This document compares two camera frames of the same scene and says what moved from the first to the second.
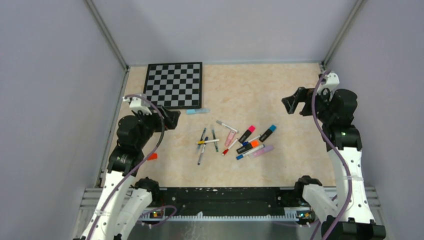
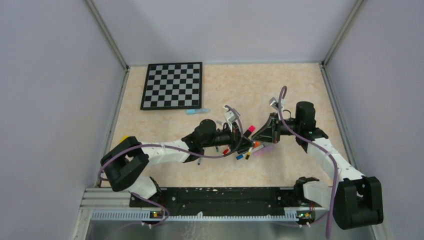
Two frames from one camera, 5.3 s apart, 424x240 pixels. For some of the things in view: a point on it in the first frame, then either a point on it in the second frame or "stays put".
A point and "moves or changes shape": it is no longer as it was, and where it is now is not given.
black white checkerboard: (176, 85) stays put
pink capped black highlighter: (251, 128) stays put
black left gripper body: (167, 123) to (234, 129)
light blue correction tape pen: (194, 111) stays put
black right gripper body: (304, 95) to (275, 128)
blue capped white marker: (241, 156) stays put
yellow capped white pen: (201, 142) moves or changes shape
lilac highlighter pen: (266, 149) stays put
